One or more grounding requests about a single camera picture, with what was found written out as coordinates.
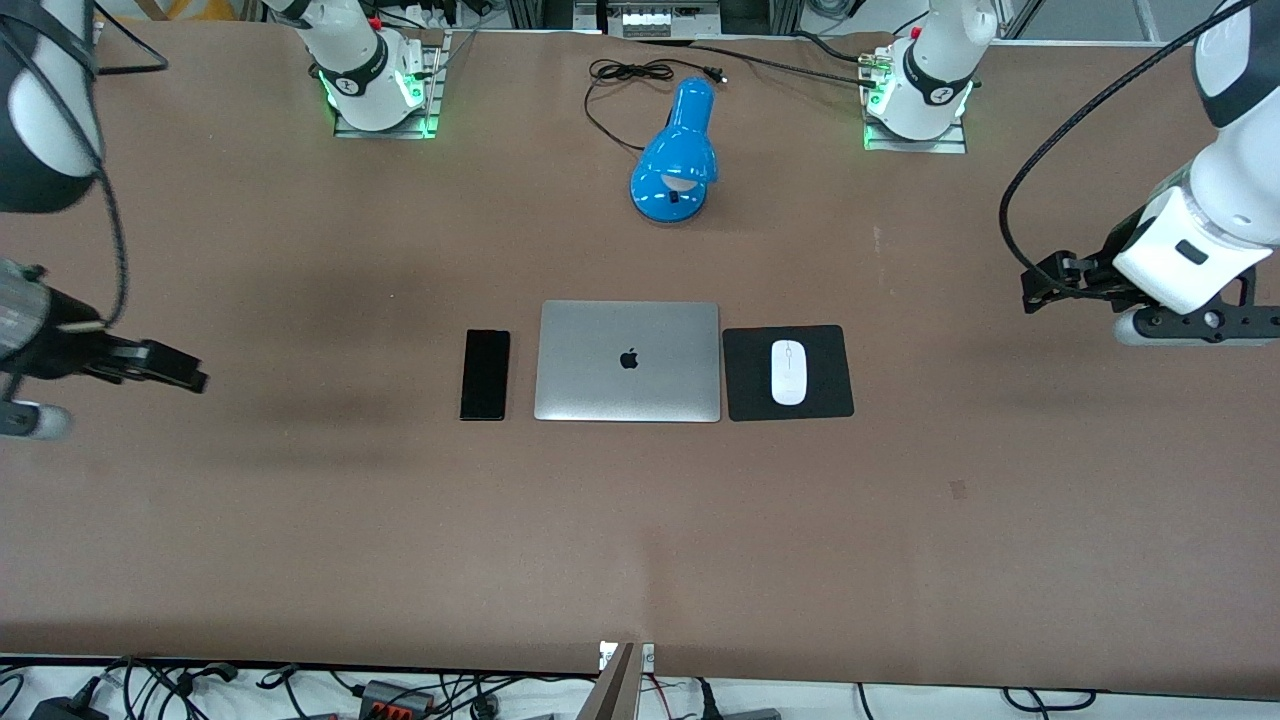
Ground white computer mouse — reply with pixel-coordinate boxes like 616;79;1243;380
770;339;809;407

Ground black smartphone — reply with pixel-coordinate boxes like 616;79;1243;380
459;328;512;423

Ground black square mouse pad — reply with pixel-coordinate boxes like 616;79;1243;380
721;324;856;423

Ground black power adapter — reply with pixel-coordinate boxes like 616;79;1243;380
28;693;111;720

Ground blue desk lamp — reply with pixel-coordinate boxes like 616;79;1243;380
629;76;719;225

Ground grey box with orange connectors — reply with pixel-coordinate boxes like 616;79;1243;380
352;679;439;720

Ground silver closed laptop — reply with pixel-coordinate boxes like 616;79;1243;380
533;300;722;424

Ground white device with sockets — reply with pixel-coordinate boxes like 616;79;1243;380
620;0;723;39

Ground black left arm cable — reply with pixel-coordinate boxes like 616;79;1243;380
998;0;1257;301

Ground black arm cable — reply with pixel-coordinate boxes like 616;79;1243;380
998;0;1257;301
0;0;169;331

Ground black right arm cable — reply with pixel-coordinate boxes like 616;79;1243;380
0;0;169;331

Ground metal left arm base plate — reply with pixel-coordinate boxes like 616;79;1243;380
863;40;969;154

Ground tangled black floor cables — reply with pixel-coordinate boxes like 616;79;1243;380
0;655;601;720

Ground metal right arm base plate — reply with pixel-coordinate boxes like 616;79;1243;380
332;28;453;140

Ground thick black table cable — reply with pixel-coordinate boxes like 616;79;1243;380
640;36;883;89

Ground black lamp power cord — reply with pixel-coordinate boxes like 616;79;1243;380
583;58;728;154

